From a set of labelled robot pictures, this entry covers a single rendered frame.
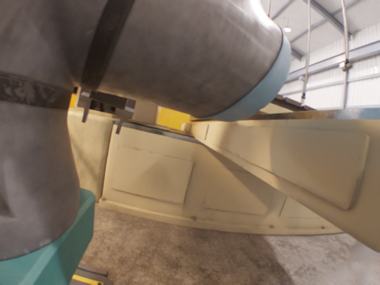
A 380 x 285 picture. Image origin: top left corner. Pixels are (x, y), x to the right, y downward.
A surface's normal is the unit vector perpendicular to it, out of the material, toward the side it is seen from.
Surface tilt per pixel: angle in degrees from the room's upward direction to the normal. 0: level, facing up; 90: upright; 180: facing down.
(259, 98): 128
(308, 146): 90
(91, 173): 90
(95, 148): 90
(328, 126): 90
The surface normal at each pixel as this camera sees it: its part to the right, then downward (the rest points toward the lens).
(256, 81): 0.33, 0.65
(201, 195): 0.10, 0.10
